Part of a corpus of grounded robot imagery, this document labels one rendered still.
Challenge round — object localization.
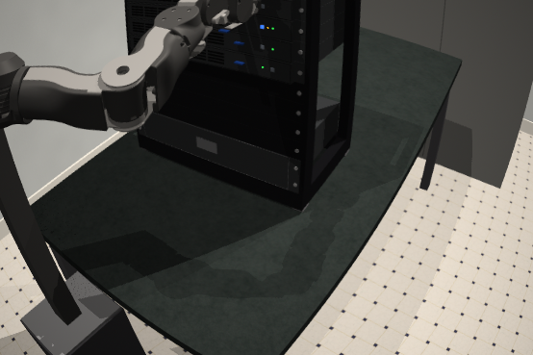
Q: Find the black server rack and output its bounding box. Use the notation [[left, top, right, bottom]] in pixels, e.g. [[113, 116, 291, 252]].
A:
[[137, 0, 361, 213]]

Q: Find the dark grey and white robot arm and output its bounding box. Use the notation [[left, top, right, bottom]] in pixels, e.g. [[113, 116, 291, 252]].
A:
[[0, 0, 229, 133]]

